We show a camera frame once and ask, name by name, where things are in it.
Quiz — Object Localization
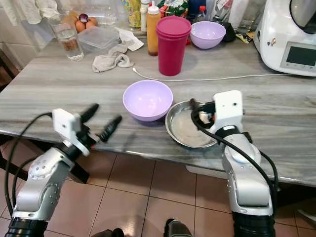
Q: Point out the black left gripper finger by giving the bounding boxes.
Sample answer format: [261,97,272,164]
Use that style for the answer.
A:
[100,115,123,143]
[80,103,100,124]

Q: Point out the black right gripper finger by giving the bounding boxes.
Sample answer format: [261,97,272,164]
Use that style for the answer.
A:
[189,98,204,120]

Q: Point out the round steel plate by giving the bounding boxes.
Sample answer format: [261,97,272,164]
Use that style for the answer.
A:
[165,100,222,149]

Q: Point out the lilac plastic bowl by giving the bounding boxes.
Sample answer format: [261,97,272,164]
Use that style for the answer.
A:
[190,21,227,50]
[122,79,174,122]

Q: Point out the crumpled grey cloth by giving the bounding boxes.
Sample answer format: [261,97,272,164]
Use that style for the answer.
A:
[92,44,135,74]

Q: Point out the magenta plastic tumbler with lid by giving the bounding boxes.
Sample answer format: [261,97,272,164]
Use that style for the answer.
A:
[156,15,193,77]

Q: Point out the clear plastic food container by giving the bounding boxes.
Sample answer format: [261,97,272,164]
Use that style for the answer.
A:
[78,26,119,54]

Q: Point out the clear drinking glass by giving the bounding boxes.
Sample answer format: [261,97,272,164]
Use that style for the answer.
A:
[51,19,85,62]

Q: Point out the black pouch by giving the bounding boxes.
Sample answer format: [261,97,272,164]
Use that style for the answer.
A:
[222,22,237,43]

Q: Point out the white paper napkin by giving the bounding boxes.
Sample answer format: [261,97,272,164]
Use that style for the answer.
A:
[115,28,145,52]

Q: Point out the orange sauce squeeze bottle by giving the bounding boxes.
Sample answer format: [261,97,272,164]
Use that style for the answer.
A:
[146,4,162,57]

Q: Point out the brown egg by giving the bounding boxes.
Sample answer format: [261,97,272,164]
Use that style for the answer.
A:
[75,20,86,34]
[86,18,99,30]

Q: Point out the small bottle with red cap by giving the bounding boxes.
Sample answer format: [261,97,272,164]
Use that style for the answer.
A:
[195,5,207,23]

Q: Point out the dark wooden chair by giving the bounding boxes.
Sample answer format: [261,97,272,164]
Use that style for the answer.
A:
[0,48,16,92]

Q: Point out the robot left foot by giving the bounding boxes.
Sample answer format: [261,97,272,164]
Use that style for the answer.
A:
[91,228,125,237]

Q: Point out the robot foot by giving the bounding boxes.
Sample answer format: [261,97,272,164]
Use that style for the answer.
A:
[91,228,125,237]
[163,218,197,237]

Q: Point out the dark blue jar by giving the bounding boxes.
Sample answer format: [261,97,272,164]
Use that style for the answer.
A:
[188,0,207,19]

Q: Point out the green food package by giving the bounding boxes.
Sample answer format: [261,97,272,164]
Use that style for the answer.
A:
[158,0,189,18]

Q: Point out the white squeeze bottle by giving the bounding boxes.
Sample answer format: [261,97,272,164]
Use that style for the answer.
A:
[139,0,152,33]

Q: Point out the white kitchen cooking machine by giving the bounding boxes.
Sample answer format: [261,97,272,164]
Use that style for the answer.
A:
[253,0,316,78]

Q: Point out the yellow food package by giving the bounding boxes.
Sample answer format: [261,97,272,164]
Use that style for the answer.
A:
[122,0,142,29]

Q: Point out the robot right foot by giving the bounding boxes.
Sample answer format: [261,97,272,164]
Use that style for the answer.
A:
[163,218,197,237]

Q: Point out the hanging beige towel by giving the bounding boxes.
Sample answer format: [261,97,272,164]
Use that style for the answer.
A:
[0,0,61,25]

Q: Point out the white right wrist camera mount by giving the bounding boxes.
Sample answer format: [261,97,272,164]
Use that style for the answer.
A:
[213,90,244,130]

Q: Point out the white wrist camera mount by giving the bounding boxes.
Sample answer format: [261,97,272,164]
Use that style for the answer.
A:
[213,90,244,130]
[52,108,84,157]

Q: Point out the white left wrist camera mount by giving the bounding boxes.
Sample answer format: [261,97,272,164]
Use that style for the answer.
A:
[52,108,84,157]

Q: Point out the thin white cable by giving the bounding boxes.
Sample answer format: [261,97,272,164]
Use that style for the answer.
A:
[132,67,286,82]

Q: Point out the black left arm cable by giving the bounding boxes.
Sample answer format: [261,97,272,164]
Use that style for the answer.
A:
[4,112,54,218]

